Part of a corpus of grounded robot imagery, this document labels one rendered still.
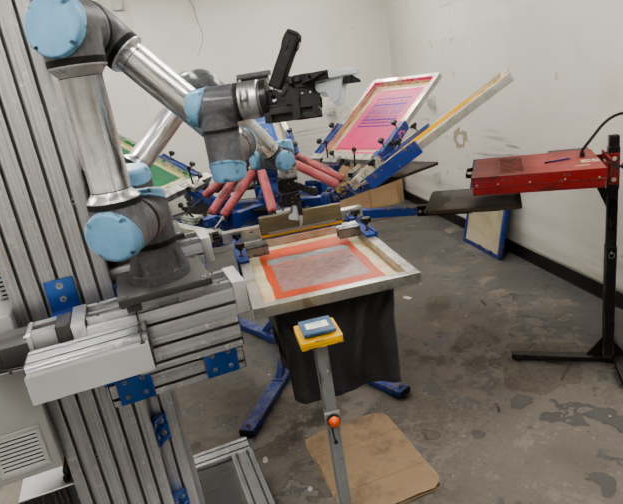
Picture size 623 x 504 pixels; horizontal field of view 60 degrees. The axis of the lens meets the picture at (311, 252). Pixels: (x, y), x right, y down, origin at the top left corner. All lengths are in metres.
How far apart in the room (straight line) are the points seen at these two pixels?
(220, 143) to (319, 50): 5.46
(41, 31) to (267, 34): 5.34
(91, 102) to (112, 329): 0.54
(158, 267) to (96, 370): 0.27
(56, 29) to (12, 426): 1.02
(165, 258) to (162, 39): 5.14
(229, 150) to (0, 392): 0.91
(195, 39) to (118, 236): 5.27
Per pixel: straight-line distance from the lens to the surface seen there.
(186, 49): 6.38
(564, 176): 2.70
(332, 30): 6.59
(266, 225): 2.28
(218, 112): 1.12
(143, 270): 1.38
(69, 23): 1.18
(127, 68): 1.31
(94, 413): 1.72
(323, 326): 1.63
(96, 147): 1.21
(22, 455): 1.74
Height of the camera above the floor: 1.69
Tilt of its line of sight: 18 degrees down
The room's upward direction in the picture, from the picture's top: 9 degrees counter-clockwise
